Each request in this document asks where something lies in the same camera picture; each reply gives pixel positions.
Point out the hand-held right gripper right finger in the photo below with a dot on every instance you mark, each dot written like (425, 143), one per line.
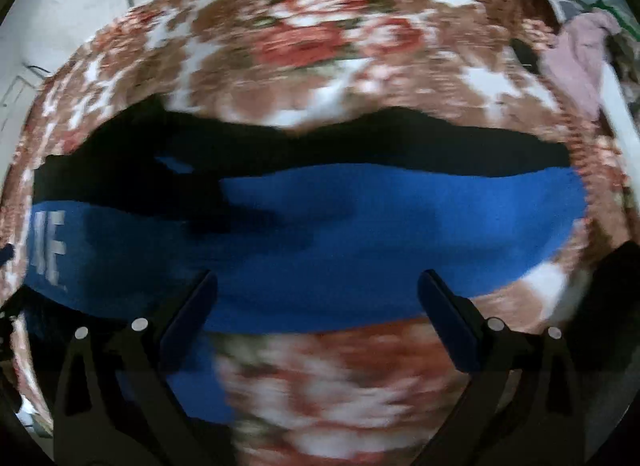
(449, 328)

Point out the white board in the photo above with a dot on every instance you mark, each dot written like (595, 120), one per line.
(614, 95)

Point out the floral blanket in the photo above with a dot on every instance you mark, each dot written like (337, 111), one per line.
(320, 45)

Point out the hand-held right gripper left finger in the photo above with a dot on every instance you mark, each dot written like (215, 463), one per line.
(186, 321)

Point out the green cloth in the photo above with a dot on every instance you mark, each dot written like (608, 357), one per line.
(606, 6)

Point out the blue and black sweatshirt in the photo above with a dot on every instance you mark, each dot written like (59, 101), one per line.
(350, 246)

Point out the pink cloth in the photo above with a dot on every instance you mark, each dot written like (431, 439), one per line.
(580, 58)

